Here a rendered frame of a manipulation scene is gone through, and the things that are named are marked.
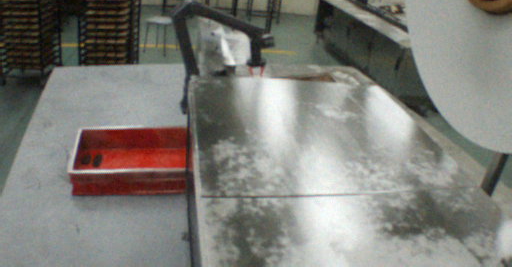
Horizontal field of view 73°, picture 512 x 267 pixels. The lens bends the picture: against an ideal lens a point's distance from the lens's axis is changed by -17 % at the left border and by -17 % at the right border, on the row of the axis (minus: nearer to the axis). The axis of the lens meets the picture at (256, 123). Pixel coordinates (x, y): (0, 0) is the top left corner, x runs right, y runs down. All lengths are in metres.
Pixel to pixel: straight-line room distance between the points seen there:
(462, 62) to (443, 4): 0.06
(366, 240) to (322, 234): 0.06
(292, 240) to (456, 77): 0.31
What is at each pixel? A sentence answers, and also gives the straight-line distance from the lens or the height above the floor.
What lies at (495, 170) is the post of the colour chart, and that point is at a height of 1.12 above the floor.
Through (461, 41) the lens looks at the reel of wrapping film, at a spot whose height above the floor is 1.61.
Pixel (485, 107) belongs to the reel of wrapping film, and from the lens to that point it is 0.30.
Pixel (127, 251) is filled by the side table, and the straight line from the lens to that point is 1.19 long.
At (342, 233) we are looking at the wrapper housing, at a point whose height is 1.30.
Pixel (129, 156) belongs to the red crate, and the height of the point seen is 0.82.
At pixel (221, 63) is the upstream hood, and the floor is 0.92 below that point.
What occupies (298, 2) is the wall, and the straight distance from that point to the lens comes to 9.25.
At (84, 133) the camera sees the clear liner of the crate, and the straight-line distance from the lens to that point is 1.62.
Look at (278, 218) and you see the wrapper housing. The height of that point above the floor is 1.30.
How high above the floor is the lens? 1.66
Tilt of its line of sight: 26 degrees down
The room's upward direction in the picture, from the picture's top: 7 degrees clockwise
